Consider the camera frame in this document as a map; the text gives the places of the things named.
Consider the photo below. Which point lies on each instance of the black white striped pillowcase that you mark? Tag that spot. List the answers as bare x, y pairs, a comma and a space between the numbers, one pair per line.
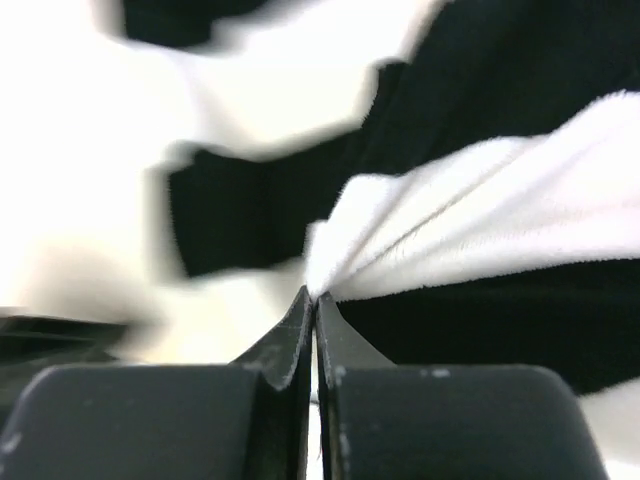
464, 183

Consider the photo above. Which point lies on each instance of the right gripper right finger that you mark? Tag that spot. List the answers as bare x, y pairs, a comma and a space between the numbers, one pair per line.
384, 421

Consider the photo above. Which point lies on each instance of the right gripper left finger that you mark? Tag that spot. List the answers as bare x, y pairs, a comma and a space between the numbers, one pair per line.
244, 420

